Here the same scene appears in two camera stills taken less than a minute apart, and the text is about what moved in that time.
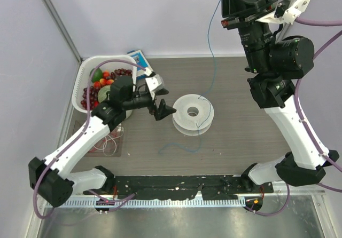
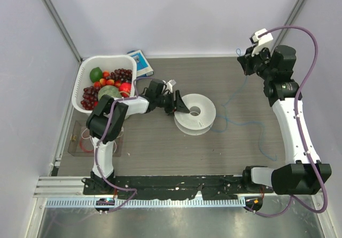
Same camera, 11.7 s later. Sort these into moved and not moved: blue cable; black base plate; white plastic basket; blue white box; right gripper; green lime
Moved: blue cable; right gripper
Not moved: green lime; white plastic basket; black base plate; blue white box
